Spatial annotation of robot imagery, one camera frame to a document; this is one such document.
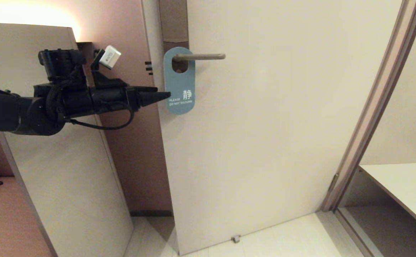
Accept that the blue do-not-disturb door hanger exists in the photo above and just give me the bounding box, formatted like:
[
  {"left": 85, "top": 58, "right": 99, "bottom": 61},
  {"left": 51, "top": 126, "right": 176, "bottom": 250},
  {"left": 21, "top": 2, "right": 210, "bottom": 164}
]
[{"left": 163, "top": 46, "right": 196, "bottom": 115}]

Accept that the brown door lock plate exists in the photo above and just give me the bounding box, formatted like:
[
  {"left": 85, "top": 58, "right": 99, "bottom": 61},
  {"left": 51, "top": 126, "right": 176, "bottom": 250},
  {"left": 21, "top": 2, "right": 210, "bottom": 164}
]
[{"left": 158, "top": 0, "right": 189, "bottom": 74}]

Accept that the white door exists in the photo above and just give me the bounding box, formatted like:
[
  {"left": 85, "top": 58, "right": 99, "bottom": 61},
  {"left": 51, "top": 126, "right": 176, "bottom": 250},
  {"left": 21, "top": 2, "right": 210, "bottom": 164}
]
[{"left": 141, "top": 0, "right": 405, "bottom": 256}]

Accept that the beige cabinet panel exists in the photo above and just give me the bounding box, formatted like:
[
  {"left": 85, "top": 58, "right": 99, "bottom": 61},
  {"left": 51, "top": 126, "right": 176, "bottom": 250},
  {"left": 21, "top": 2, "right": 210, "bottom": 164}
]
[{"left": 0, "top": 22, "right": 134, "bottom": 257}]

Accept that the dark baseboard strip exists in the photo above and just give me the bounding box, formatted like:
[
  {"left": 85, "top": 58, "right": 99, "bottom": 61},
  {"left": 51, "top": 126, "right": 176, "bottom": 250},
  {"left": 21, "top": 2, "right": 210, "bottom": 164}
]
[{"left": 130, "top": 210, "right": 174, "bottom": 217}]

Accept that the white shelf board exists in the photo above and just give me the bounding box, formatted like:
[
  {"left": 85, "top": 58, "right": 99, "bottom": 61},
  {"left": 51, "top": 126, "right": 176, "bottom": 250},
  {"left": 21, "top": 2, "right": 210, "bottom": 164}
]
[{"left": 358, "top": 161, "right": 416, "bottom": 238}]

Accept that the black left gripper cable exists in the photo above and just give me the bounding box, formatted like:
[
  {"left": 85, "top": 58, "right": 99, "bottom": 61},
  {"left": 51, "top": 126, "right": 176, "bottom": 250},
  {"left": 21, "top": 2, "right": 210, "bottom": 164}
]
[{"left": 69, "top": 101, "right": 135, "bottom": 131}]

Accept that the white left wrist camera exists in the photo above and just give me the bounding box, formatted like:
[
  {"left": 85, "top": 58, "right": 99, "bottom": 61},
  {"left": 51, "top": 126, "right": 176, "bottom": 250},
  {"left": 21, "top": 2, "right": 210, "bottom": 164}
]
[{"left": 94, "top": 45, "right": 122, "bottom": 70}]

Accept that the metal door handle lever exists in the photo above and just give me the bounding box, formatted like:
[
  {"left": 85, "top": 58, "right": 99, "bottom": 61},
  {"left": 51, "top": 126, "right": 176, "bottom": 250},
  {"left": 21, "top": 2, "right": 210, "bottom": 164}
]
[{"left": 172, "top": 53, "right": 226, "bottom": 62}]

